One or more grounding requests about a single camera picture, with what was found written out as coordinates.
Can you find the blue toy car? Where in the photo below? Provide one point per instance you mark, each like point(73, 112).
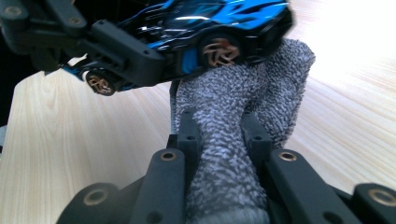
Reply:
point(218, 28)

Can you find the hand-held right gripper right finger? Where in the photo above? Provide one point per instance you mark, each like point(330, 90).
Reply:
point(257, 137)

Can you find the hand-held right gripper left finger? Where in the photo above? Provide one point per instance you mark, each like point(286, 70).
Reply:
point(188, 137)

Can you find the grey terry towel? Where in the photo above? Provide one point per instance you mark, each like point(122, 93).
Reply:
point(230, 124)

